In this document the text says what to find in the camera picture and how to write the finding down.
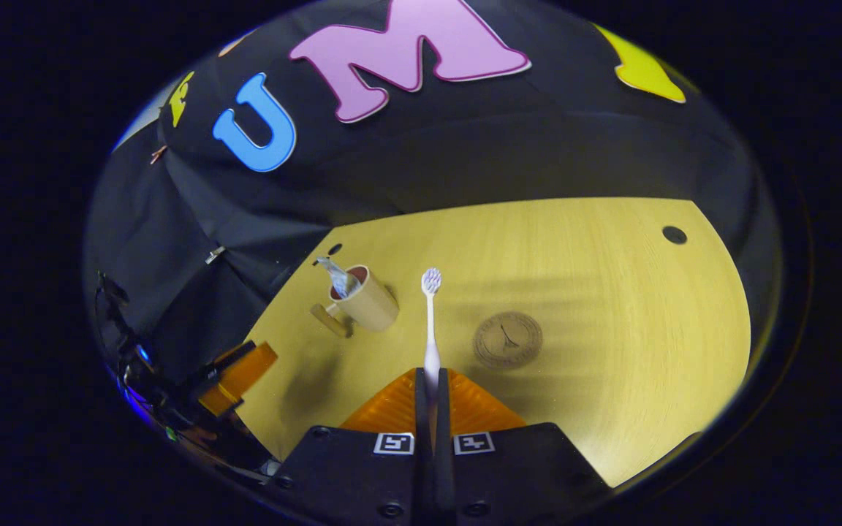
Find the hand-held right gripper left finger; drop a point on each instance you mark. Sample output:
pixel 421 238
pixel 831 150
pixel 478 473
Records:
pixel 423 467

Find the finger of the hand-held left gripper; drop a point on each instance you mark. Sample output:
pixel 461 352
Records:
pixel 242 380

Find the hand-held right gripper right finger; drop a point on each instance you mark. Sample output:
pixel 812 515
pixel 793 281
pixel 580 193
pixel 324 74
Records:
pixel 443 467

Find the pale pink toothbrush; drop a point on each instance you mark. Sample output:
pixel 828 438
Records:
pixel 431 343

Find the white toothpaste tube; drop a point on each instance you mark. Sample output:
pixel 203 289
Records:
pixel 337 277

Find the round brown coaster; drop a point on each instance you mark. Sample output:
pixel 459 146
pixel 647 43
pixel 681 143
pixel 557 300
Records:
pixel 507 340

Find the silver cloth clip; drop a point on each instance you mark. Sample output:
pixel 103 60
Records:
pixel 214 254

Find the orange cloth clip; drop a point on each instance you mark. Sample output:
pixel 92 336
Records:
pixel 158 153

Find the black backdrop cloth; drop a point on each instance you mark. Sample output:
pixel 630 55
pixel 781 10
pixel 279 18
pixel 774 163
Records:
pixel 501 146

